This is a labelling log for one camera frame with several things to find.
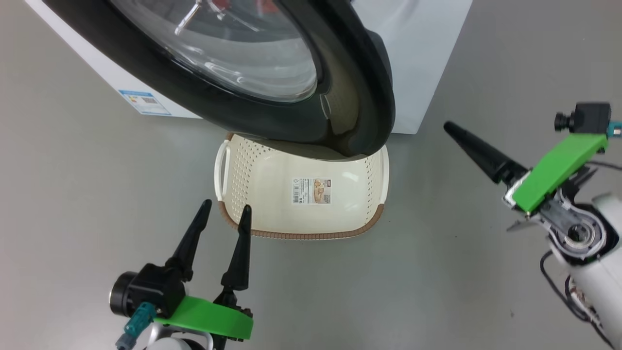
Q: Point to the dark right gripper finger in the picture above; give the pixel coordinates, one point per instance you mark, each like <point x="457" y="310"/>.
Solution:
<point x="491" y="158"/>

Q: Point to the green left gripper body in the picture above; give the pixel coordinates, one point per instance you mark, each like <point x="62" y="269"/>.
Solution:
<point x="209" y="318"/>

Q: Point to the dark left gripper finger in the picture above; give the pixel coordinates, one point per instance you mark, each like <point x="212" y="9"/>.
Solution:
<point x="190" y="243"/>
<point x="239" y="257"/>

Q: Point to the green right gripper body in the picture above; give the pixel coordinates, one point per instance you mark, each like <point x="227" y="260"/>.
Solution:
<point x="554" y="175"/>

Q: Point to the black glass washing machine door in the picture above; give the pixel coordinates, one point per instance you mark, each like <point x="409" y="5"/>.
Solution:
<point x="218" y="112"/>

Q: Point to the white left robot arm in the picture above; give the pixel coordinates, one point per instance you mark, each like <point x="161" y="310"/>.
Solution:
<point x="170" y="344"/>

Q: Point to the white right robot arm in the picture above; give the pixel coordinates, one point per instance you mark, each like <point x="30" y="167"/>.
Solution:
<point x="597" y="287"/>

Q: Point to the cream perforated laundry basket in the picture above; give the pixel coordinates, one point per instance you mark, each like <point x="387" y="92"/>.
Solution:
<point x="272" y="194"/>

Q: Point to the paper basket product label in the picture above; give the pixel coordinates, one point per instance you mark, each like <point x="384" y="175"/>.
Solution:
<point x="311" y="191"/>

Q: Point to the white front-load washing machine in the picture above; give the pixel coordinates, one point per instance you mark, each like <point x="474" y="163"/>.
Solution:
<point x="418" y="58"/>

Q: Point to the blue energy label sticker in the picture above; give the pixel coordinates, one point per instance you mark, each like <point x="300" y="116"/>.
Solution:
<point x="146" y="102"/>

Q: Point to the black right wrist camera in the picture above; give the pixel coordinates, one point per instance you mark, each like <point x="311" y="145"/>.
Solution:
<point x="590" y="118"/>

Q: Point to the teal left camera connector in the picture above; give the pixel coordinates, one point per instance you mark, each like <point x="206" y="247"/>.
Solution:
<point x="138" y="318"/>

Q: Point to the teal camera connector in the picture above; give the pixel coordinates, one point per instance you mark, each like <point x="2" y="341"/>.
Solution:
<point x="138" y="318"/>
<point x="614" y="129"/>

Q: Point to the teal right camera connector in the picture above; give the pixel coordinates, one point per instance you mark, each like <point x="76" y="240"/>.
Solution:
<point x="614" y="129"/>

